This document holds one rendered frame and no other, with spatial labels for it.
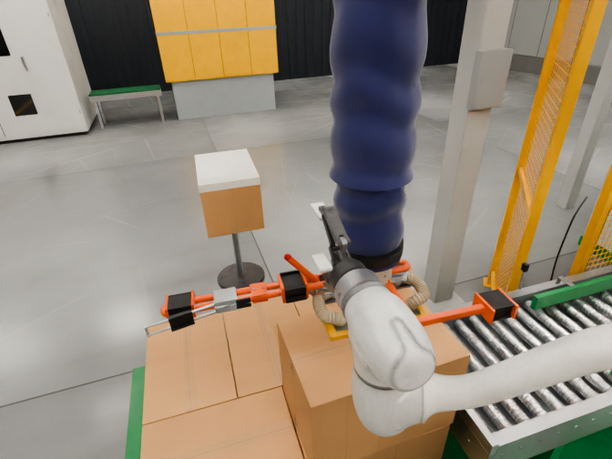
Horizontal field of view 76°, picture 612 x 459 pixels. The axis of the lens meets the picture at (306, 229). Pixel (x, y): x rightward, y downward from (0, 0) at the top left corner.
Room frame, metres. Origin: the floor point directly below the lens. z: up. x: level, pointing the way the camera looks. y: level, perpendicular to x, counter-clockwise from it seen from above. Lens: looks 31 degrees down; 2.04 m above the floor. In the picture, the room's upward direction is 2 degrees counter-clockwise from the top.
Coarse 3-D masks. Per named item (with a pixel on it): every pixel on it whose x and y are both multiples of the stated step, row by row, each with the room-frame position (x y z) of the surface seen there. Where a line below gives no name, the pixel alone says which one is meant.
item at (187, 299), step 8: (168, 296) 0.93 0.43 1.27; (176, 296) 0.93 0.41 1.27; (184, 296) 0.93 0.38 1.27; (192, 296) 0.93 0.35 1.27; (168, 304) 0.89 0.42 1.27; (176, 304) 0.89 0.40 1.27; (184, 304) 0.89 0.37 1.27; (192, 304) 0.89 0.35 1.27; (168, 312) 0.87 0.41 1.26; (176, 312) 0.88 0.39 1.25
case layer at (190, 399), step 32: (224, 320) 1.58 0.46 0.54; (256, 320) 1.57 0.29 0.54; (160, 352) 1.37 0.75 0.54; (192, 352) 1.36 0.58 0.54; (224, 352) 1.35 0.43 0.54; (256, 352) 1.35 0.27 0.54; (160, 384) 1.18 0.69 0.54; (192, 384) 1.17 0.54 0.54; (224, 384) 1.17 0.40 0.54; (256, 384) 1.16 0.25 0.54; (160, 416) 1.02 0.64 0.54; (192, 416) 1.02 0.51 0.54; (224, 416) 1.01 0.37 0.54; (256, 416) 1.00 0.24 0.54; (288, 416) 1.00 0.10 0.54; (160, 448) 0.88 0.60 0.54; (192, 448) 0.88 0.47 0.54; (224, 448) 0.87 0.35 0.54; (256, 448) 0.87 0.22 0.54; (288, 448) 0.87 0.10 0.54; (416, 448) 0.89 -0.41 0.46
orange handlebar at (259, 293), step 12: (408, 264) 1.06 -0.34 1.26; (252, 288) 0.97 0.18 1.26; (264, 288) 0.96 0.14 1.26; (276, 288) 0.99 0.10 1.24; (312, 288) 0.97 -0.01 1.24; (204, 300) 0.93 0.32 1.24; (252, 300) 0.93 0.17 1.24; (264, 300) 0.94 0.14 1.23; (444, 312) 0.83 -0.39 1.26; (456, 312) 0.82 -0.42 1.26; (468, 312) 0.83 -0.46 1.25; (480, 312) 0.84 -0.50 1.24
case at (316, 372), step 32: (288, 320) 1.15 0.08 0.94; (320, 320) 1.14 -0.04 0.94; (288, 352) 0.99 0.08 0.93; (320, 352) 0.98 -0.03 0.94; (448, 352) 0.95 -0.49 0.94; (288, 384) 1.03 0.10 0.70; (320, 384) 0.84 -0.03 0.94; (320, 416) 0.77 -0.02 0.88; (352, 416) 0.80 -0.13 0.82; (448, 416) 0.93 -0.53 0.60; (320, 448) 0.77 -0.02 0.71; (352, 448) 0.81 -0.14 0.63; (384, 448) 0.85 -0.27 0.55
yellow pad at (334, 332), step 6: (420, 306) 0.99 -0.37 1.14; (414, 312) 0.95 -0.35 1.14; (420, 312) 0.95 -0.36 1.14; (426, 312) 0.96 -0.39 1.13; (324, 324) 0.93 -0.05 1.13; (330, 324) 0.92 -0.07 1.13; (330, 330) 0.90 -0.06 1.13; (336, 330) 0.89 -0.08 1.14; (342, 330) 0.89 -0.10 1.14; (348, 330) 0.89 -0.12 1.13; (330, 336) 0.87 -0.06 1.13; (336, 336) 0.87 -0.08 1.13; (342, 336) 0.87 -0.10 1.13; (348, 336) 0.88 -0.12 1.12
